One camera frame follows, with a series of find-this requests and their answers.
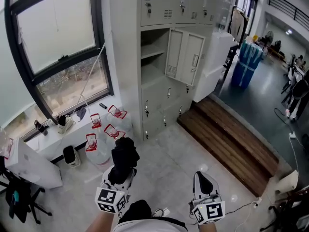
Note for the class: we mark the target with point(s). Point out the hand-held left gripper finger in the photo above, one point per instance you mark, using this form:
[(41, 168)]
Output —
[(105, 178), (131, 180)]

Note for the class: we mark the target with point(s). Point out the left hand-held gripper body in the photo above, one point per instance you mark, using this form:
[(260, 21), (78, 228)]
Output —
[(109, 199)]

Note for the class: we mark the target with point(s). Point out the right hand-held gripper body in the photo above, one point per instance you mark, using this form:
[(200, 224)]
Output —
[(210, 210)]

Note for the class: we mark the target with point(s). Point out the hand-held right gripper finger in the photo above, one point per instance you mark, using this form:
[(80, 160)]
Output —
[(198, 187), (211, 186)]

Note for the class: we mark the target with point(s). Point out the black cloth bundle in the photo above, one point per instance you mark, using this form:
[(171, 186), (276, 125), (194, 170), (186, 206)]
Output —
[(124, 153)]

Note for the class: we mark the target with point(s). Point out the grey metal locker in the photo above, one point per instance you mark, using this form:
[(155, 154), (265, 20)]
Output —
[(125, 57)]

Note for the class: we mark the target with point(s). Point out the person's right forearm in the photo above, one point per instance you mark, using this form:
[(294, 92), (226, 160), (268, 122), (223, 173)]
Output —
[(209, 228)]

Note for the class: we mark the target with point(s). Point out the person's black trousers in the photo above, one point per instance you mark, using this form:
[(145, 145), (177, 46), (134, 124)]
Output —
[(138, 210)]

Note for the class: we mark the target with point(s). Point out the black and white bin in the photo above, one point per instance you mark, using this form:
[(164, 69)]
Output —
[(71, 157)]

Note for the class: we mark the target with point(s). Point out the person's white shoe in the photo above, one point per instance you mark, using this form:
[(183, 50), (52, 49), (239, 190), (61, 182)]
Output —
[(162, 211)]

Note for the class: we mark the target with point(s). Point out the wooden step platform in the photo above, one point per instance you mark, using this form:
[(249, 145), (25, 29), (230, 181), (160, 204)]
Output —
[(229, 141)]

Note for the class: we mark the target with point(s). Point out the white power strip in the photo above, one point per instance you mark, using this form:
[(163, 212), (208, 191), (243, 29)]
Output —
[(257, 201)]

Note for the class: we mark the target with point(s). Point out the grey cloth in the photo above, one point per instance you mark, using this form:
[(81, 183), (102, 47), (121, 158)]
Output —
[(81, 112)]

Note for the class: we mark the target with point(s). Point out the small black remote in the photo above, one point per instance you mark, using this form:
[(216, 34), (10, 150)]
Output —
[(103, 105)]

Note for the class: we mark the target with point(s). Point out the white low cabinet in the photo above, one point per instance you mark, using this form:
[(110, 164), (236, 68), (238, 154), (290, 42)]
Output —
[(31, 165)]

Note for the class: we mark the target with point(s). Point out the white box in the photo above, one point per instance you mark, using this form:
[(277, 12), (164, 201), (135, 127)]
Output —
[(287, 184)]

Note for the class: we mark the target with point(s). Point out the white mug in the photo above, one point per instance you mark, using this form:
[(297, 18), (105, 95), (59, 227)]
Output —
[(50, 122)]

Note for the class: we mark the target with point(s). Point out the black thermos bottle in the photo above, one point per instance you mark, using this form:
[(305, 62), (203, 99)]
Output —
[(41, 128)]

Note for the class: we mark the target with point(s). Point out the black office chair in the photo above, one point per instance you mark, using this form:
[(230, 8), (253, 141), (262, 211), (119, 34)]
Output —
[(19, 197)]

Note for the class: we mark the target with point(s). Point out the black framed window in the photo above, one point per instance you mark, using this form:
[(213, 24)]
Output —
[(55, 28)]

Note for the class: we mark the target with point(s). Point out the black standing fan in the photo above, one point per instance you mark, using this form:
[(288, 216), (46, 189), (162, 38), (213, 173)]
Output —
[(269, 37)]

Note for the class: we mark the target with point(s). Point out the clear plastic bottle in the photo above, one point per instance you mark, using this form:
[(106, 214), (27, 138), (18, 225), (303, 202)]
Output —
[(222, 24)]

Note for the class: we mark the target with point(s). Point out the brown hanging garment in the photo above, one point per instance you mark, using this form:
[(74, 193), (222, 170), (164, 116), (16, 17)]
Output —
[(237, 23)]

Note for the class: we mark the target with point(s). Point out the silver key black head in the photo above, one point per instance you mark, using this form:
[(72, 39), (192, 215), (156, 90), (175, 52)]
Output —
[(205, 12), (149, 10), (182, 8)]

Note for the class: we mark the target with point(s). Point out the black metal railing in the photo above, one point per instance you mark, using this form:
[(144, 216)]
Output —
[(289, 7)]

